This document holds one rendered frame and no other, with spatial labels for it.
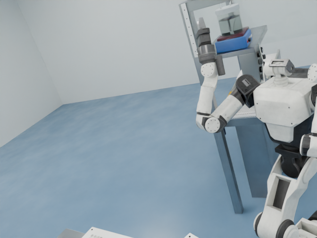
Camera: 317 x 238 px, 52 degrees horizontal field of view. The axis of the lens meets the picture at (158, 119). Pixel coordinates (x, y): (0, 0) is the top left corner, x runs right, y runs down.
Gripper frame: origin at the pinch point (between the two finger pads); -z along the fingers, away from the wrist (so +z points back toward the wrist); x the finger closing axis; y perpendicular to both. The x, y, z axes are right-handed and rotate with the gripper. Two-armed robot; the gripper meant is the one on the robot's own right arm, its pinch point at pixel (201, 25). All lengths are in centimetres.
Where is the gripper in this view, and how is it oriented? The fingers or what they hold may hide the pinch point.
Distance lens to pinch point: 167.5
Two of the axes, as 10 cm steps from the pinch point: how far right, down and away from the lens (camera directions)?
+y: -9.8, 1.9, -0.3
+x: 0.2, -0.2, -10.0
